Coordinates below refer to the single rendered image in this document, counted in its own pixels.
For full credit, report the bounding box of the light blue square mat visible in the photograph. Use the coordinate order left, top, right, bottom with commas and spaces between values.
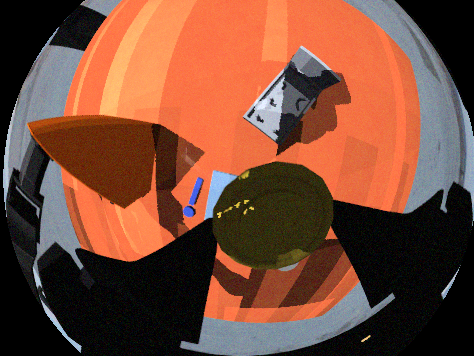
205, 169, 238, 221

